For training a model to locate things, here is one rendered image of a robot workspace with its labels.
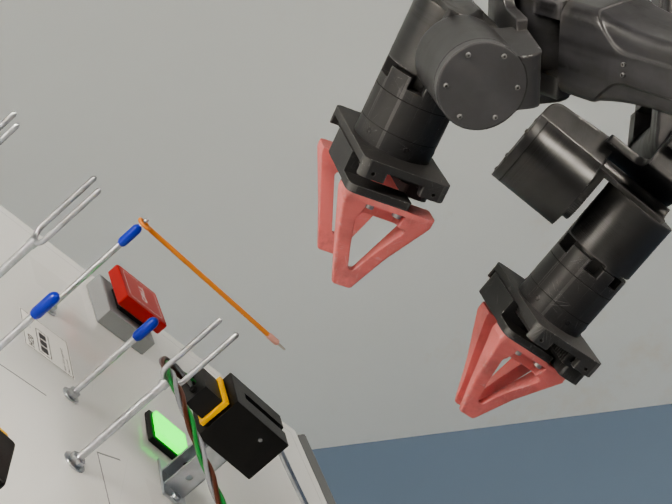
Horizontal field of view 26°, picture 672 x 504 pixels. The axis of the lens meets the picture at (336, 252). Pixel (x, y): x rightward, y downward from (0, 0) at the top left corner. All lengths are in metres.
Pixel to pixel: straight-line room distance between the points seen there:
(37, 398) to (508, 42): 0.40
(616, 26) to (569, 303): 0.23
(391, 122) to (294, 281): 1.55
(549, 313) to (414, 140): 0.18
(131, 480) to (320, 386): 1.63
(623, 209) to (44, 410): 0.43
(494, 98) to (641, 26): 0.10
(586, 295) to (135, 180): 1.40
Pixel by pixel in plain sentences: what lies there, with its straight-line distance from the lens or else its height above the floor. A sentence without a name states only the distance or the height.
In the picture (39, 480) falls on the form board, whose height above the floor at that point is 1.20.
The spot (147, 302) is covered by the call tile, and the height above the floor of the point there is 1.11.
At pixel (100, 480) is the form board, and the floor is 1.15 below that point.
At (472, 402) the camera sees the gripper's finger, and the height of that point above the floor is 1.13.
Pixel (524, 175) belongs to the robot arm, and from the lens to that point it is 1.05.
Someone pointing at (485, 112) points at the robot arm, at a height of 1.40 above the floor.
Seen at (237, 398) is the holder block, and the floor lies 1.16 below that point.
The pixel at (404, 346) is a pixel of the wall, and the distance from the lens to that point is 2.64.
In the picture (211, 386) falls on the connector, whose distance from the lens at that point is 1.05.
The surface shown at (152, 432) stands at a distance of 1.13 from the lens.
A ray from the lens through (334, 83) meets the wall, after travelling 2.33.
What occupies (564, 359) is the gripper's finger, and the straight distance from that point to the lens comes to 1.06.
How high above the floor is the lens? 1.83
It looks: 34 degrees down
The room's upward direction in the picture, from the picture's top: straight up
